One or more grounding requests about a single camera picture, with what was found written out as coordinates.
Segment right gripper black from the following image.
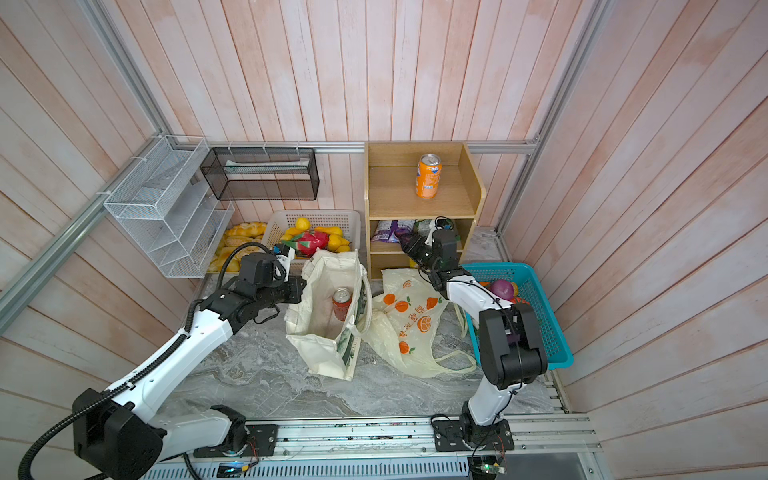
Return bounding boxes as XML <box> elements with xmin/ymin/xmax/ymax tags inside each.
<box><xmin>401</xmin><ymin>233</ymin><xmax>441</xmax><ymax>275</ymax></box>

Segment purple snack packet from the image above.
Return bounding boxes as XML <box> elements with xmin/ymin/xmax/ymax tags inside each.
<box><xmin>371</xmin><ymin>219</ymin><xmax>415</xmax><ymax>244</ymax></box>

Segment yellow plastic bag orange print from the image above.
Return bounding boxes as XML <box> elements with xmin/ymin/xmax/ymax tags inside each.
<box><xmin>363</xmin><ymin>268</ymin><xmax>477</xmax><ymax>378</ymax></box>

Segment cream canvas tote bag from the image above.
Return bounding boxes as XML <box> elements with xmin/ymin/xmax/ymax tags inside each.
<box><xmin>285</xmin><ymin>251</ymin><xmax>372</xmax><ymax>381</ymax></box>

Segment red soda can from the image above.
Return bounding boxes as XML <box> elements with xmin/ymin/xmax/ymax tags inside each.
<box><xmin>332</xmin><ymin>287</ymin><xmax>353</xmax><ymax>322</ymax></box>

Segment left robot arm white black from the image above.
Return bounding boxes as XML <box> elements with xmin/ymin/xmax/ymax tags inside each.
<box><xmin>17</xmin><ymin>242</ymin><xmax>307</xmax><ymax>479</ymax></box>

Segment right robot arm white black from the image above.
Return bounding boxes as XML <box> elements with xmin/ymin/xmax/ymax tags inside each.
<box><xmin>397</xmin><ymin>229</ymin><xmax>548</xmax><ymax>448</ymax></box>

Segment green snack packet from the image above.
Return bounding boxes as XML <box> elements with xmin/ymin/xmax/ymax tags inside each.
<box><xmin>413</xmin><ymin>219</ymin><xmax>435</xmax><ymax>237</ymax></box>

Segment tray of yellow breads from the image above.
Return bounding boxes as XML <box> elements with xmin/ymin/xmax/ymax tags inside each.
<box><xmin>207</xmin><ymin>222</ymin><xmax>267</xmax><ymax>274</ymax></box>

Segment pink dragon fruit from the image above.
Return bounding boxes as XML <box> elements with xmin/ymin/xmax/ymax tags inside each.
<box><xmin>280</xmin><ymin>231</ymin><xmax>329</xmax><ymax>258</ymax></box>

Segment wooden shelf unit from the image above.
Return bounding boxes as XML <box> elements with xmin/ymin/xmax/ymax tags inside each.
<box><xmin>364</xmin><ymin>142</ymin><xmax>486</xmax><ymax>260</ymax></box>

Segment yellow lemon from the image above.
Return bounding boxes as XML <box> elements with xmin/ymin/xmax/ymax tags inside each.
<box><xmin>295</xmin><ymin>217</ymin><xmax>311</xmax><ymax>231</ymax></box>

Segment purple onion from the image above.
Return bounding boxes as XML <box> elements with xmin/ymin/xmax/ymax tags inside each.
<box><xmin>489</xmin><ymin>279</ymin><xmax>518</xmax><ymax>301</ymax></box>

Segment orange soda can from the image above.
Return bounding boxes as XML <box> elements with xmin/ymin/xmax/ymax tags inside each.
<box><xmin>416</xmin><ymin>153</ymin><xmax>442</xmax><ymax>199</ymax></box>

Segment white plastic fruit basket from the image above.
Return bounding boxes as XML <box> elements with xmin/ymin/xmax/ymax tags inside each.
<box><xmin>263</xmin><ymin>210</ymin><xmax>364</xmax><ymax>252</ymax></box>

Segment teal plastic basket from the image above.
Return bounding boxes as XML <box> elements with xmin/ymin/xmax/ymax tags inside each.
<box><xmin>464</xmin><ymin>262</ymin><xmax>573</xmax><ymax>370</ymax></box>

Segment black mesh basket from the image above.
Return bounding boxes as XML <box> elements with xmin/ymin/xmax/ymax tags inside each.
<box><xmin>200</xmin><ymin>146</ymin><xmax>320</xmax><ymax>201</ymax></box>

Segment white wire rack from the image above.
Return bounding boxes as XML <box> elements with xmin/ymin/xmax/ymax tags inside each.
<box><xmin>104</xmin><ymin>135</ymin><xmax>234</xmax><ymax>279</ymax></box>

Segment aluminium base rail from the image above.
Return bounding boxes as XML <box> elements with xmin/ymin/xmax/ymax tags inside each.
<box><xmin>146</xmin><ymin>414</ymin><xmax>611</xmax><ymax>479</ymax></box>

